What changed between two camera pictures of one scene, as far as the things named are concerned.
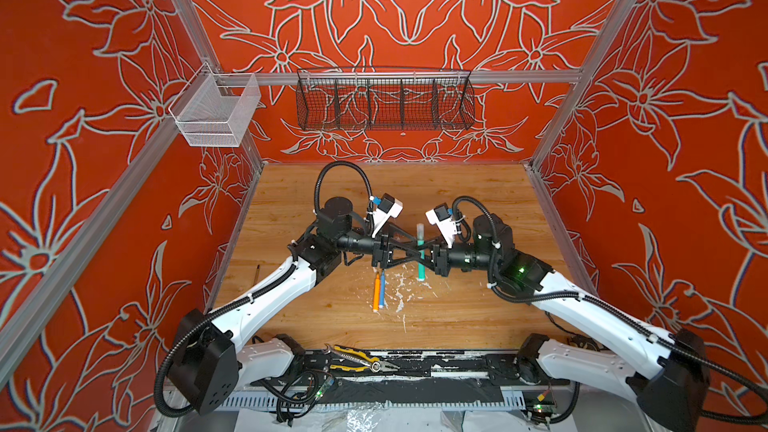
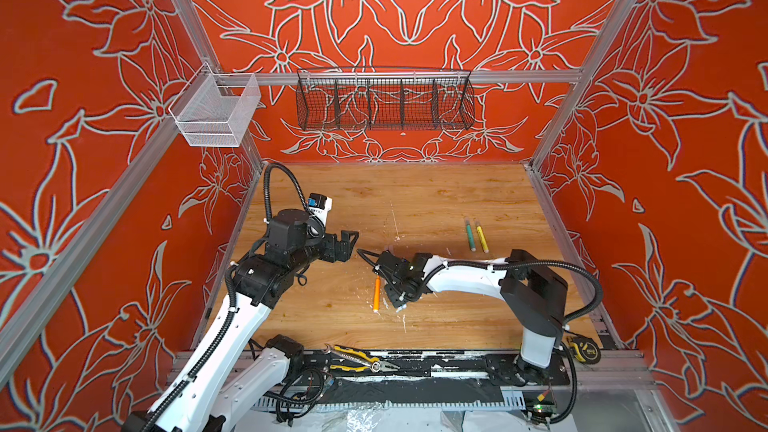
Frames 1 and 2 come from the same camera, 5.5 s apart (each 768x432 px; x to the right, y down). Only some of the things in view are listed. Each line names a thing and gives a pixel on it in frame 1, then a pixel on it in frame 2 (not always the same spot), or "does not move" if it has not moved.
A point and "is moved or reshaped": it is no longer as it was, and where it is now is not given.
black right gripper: [439, 258] -> [394, 303]
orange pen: [376, 292] does not move
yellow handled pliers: [374, 364] does not move
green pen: [421, 268] is moved or reshaped
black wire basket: [384, 99] does not move
